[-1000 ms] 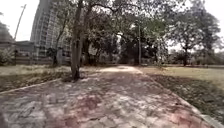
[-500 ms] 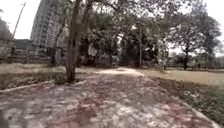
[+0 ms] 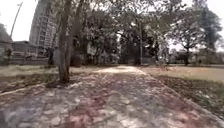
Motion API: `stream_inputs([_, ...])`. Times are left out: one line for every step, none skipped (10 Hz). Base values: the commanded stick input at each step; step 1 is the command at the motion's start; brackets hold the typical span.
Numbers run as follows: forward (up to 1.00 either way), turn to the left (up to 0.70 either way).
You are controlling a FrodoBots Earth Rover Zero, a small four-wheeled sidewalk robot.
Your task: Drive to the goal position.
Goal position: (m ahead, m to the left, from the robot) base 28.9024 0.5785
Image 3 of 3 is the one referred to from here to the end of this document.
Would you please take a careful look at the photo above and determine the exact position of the brick paved path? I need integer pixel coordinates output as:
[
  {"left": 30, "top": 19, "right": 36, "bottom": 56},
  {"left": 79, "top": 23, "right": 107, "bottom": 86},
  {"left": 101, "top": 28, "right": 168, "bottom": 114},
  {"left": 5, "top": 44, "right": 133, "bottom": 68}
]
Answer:
[{"left": 0, "top": 65, "right": 224, "bottom": 128}]

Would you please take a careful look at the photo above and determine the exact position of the row of trees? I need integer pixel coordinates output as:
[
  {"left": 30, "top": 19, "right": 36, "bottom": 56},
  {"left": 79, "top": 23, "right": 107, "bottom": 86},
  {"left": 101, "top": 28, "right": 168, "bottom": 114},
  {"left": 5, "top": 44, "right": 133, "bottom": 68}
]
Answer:
[{"left": 71, "top": 0, "right": 224, "bottom": 67}]

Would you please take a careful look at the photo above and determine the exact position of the forked-trunk tree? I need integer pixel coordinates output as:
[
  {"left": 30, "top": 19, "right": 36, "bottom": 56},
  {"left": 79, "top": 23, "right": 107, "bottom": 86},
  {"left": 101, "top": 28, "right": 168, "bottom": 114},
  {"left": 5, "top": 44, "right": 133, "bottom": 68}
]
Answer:
[{"left": 49, "top": 0, "right": 101, "bottom": 84}]

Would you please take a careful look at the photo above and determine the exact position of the tall pale tower building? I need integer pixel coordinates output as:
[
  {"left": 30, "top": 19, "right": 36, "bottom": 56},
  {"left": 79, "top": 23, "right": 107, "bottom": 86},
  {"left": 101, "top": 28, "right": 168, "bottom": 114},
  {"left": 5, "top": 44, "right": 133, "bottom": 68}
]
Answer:
[{"left": 28, "top": 0, "right": 61, "bottom": 51}]

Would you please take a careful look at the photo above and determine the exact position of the dry grass ground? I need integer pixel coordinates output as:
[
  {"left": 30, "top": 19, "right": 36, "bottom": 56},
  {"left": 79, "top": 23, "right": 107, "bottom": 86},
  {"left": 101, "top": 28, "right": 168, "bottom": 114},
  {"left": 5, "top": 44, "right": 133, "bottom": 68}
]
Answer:
[{"left": 0, "top": 63, "right": 108, "bottom": 95}]

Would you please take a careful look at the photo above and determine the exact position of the dirt ground with leaves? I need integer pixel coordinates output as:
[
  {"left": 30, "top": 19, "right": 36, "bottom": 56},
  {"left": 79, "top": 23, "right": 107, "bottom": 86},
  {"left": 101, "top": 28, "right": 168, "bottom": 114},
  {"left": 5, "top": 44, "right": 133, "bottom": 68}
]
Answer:
[{"left": 138, "top": 65, "right": 224, "bottom": 121}]

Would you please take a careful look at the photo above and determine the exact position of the low building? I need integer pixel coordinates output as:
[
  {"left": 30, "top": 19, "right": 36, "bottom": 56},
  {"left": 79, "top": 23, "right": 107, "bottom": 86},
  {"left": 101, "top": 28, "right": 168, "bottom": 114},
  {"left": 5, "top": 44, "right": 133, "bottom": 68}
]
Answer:
[{"left": 0, "top": 23, "right": 51, "bottom": 65}]

